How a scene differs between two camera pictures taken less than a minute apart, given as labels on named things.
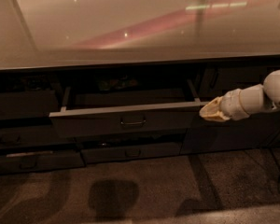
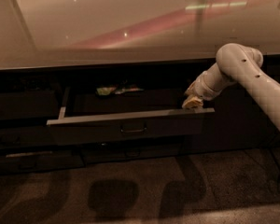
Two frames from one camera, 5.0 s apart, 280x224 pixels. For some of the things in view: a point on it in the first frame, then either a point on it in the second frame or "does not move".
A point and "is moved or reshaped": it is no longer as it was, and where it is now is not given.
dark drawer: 35,161 does not move
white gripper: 231,105 → 201,88
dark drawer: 104,152 does not move
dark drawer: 164,108 is moved or reshaped
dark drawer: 21,105 does not move
